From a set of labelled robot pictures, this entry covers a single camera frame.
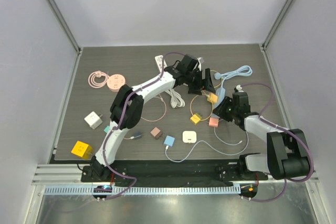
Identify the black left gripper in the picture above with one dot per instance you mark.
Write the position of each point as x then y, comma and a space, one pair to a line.
197, 89

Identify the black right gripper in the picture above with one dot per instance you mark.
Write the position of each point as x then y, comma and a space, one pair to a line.
223, 109

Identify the yellow plug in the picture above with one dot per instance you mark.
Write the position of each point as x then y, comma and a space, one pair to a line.
212, 98

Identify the blue power strip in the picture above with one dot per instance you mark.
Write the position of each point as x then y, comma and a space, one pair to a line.
220, 92

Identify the pink plug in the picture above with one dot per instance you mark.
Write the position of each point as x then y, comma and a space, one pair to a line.
213, 122

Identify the yellow usb charger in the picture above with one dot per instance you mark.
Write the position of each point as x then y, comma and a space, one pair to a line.
196, 118

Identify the white wall adapter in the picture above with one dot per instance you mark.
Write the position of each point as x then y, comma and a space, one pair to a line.
189, 137

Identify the white power strip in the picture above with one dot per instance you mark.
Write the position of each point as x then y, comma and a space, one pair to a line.
158, 60

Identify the light blue charger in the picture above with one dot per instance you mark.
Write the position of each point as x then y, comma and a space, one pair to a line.
169, 141

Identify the small pink charger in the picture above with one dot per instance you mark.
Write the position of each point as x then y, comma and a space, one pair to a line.
156, 133

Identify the dark grey charger plug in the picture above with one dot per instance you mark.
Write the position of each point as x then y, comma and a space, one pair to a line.
137, 135

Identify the round pink power socket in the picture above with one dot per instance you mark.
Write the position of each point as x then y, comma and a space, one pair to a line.
115, 82

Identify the teal charger plug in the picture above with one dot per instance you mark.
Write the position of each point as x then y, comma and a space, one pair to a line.
106, 129

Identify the white cube plug adapter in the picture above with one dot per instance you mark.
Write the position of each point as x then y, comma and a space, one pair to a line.
93, 120

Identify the yellow cube plug adapter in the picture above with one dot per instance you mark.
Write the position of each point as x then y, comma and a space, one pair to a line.
82, 150

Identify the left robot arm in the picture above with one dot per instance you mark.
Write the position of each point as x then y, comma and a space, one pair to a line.
127, 107

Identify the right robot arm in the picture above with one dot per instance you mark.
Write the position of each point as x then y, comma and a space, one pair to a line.
287, 155

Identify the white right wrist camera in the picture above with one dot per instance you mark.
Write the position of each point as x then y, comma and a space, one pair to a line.
238, 88

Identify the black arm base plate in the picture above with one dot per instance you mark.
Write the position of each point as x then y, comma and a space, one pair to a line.
164, 173

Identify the slotted cable duct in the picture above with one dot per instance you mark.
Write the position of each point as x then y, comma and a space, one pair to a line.
96, 190

